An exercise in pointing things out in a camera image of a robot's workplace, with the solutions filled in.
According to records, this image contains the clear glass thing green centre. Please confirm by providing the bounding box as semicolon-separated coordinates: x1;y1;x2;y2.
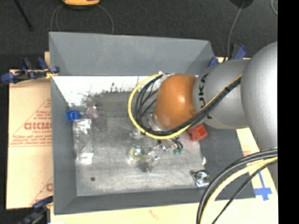
128;143;146;163

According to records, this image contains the small clear round thing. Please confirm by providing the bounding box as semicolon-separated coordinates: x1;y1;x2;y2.
129;128;145;140

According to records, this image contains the red small block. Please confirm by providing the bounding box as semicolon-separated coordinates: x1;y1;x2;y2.
187;124;209;142

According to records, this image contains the shiny metal square thing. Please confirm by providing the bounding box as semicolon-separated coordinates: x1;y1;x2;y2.
191;169;210;188

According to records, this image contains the pink clear small thing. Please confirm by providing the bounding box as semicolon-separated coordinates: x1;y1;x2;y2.
85;105;100;119

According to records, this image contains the clear plastic packet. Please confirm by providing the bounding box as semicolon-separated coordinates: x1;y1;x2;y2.
72;119;94;165

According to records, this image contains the blue small block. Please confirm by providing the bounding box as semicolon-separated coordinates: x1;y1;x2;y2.
66;110;82;122

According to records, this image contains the grey metal bin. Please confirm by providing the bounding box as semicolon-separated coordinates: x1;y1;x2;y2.
48;31;256;214

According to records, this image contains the brown cardboard board red print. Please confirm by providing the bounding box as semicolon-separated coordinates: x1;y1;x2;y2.
6;69;55;210

